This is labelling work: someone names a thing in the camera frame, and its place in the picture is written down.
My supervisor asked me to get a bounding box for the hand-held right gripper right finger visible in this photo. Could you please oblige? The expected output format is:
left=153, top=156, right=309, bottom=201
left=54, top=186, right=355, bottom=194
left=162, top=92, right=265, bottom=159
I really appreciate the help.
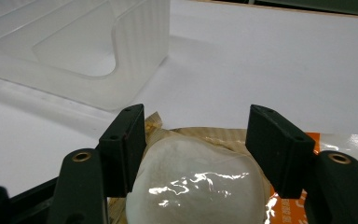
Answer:
left=244, top=104, right=358, bottom=224

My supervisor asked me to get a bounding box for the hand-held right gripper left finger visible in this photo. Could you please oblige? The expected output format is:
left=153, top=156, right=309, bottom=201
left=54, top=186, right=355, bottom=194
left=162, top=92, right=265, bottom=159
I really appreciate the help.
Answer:
left=46, top=103, right=147, bottom=224

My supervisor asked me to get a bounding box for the clear white bun packet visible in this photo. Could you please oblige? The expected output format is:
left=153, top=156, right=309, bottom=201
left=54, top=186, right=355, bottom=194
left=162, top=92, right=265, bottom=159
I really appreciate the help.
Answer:
left=107, top=111, right=274, bottom=224

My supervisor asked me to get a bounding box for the translucent plastic container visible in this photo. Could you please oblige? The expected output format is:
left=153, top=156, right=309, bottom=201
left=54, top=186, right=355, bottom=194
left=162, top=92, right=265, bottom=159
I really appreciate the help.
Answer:
left=0, top=0, right=172, bottom=112

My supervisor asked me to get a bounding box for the orange and white snack packet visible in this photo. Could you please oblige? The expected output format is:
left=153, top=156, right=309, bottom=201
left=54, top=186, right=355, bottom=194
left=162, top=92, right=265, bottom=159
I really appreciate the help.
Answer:
left=264, top=132, right=358, bottom=224

